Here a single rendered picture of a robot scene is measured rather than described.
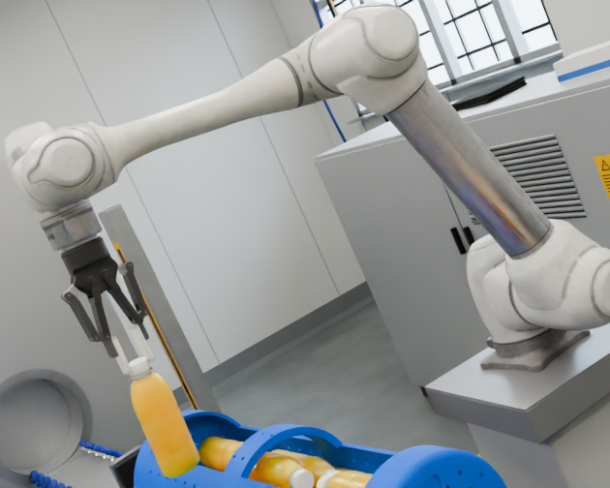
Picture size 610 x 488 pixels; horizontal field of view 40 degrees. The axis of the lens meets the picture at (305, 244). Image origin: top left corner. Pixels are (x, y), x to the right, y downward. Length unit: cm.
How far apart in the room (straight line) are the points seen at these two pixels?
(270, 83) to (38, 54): 497
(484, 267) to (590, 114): 111
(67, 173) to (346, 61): 50
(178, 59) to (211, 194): 105
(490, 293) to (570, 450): 35
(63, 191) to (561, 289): 89
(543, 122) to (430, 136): 147
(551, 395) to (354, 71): 72
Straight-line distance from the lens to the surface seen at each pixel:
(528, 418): 167
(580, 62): 298
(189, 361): 262
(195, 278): 653
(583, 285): 160
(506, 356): 186
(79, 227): 144
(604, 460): 188
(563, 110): 287
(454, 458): 130
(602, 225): 297
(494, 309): 181
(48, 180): 126
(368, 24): 142
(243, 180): 668
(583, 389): 175
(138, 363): 149
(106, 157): 130
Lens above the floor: 178
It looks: 9 degrees down
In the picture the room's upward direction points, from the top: 24 degrees counter-clockwise
